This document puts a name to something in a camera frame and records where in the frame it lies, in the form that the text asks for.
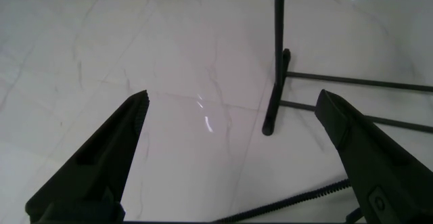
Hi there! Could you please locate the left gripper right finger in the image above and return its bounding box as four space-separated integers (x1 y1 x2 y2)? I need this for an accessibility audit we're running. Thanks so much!
314 89 433 222

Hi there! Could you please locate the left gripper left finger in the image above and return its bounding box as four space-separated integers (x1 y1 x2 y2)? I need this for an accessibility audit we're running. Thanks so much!
25 89 150 222

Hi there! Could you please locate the black clothes rack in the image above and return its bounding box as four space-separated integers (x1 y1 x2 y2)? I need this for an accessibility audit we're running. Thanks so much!
262 0 433 137

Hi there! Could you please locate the black cable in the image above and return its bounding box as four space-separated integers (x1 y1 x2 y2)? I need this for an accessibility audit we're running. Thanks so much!
212 179 352 222

